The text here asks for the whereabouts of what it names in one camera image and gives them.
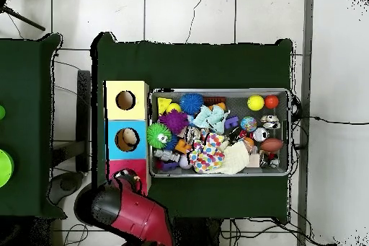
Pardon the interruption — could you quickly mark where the green spiky ball with eyes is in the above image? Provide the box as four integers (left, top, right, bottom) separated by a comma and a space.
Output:
146, 122, 173, 149

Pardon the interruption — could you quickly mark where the colourful patterned cloth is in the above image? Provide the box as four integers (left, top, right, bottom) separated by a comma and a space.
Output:
187, 131, 226, 174

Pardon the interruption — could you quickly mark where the cream white cloth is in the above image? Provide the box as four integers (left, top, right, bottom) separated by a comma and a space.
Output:
213, 140, 251, 175

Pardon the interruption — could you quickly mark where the wooden box with three holes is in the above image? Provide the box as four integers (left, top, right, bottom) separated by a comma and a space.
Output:
104, 80, 152, 196

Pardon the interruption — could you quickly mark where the shallow clear mesh bin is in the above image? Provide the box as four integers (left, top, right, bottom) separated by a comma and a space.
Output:
148, 87, 291, 178

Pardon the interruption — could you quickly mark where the purple spiky toy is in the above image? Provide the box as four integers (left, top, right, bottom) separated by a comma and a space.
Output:
158, 109, 190, 135

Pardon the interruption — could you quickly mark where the crushed silver drink can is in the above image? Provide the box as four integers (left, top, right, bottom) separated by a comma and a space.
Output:
184, 126, 200, 143

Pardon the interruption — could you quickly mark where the blue spiky ball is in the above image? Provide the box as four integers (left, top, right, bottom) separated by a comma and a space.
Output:
164, 134, 179, 151
179, 93, 205, 116

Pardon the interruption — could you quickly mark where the light blue cloth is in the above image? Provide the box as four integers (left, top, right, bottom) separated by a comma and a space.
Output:
192, 104, 231, 135

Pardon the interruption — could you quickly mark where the silver toy robot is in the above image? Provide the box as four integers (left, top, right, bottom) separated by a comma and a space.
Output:
153, 149, 182, 163

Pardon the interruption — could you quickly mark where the yellow ball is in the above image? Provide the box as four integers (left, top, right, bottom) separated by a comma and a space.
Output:
246, 95, 265, 112

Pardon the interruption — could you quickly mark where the dark green side tablecloth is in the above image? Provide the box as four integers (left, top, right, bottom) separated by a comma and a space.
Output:
0, 33, 68, 219

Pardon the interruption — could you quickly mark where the lime green bowl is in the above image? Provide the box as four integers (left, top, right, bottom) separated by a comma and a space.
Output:
0, 149, 14, 188

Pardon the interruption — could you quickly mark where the black tripod leg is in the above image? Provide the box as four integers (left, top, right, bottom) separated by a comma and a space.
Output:
0, 3, 46, 32

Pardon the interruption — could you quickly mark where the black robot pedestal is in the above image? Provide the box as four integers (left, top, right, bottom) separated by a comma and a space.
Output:
172, 217, 224, 246

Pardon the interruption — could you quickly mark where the black cable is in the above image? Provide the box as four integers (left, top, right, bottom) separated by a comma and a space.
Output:
296, 115, 369, 126

